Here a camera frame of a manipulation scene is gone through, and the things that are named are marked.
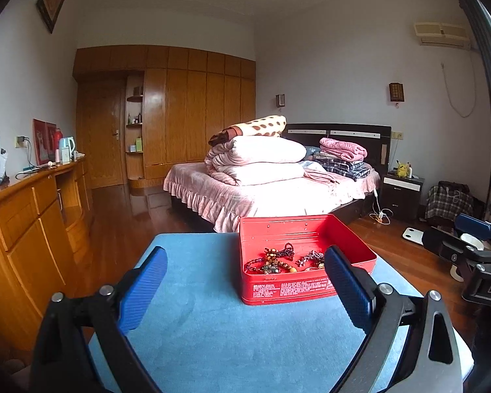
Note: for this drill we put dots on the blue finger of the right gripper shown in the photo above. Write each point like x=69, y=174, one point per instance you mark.
x=449, y=247
x=473, y=226

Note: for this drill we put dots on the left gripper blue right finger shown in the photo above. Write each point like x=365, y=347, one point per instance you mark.
x=353, y=286

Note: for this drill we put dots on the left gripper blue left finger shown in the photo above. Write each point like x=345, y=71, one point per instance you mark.
x=138, y=289

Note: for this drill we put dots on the plaid bag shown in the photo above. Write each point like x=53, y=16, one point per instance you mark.
x=447, y=200

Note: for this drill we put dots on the white bathroom scale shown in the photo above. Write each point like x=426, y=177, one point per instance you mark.
x=413, y=235

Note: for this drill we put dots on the dark bedside table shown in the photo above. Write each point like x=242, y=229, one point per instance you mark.
x=401, y=196

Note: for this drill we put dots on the blue table cloth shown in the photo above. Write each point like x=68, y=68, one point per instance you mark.
x=198, y=336

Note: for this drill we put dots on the yellow pikachu plush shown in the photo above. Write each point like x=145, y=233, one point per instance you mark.
x=402, y=169

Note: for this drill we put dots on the red metal tin box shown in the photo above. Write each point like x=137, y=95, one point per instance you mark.
x=282, y=258

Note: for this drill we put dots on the dark wooden headboard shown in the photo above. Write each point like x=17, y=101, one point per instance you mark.
x=376, y=139

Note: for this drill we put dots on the wooden sideboard cabinet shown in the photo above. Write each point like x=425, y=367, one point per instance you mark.
x=45, y=222

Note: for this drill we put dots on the bed with pink cover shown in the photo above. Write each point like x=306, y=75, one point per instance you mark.
x=224, y=205

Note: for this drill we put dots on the folded pink clothes pile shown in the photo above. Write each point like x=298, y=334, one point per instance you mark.
x=343, y=158

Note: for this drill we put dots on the white electric kettle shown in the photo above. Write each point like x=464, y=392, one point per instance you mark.
x=67, y=147

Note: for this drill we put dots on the folded pink quilts stack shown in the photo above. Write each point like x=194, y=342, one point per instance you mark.
x=255, y=160

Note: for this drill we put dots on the red thermos bottle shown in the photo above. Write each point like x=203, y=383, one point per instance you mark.
x=57, y=136

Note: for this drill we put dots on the spotted folded blanket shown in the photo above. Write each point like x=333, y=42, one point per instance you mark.
x=269, y=126

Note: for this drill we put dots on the wooden wardrobe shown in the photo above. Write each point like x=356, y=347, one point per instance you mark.
x=143, y=108

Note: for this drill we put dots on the small wall ornament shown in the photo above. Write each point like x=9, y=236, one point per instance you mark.
x=396, y=92

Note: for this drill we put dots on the wall air conditioner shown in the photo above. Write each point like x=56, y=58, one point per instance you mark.
x=442, y=34

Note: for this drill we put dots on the red picture frame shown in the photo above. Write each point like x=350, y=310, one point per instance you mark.
x=43, y=141

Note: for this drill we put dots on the wall intercom phone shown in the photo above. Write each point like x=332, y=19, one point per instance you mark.
x=280, y=100

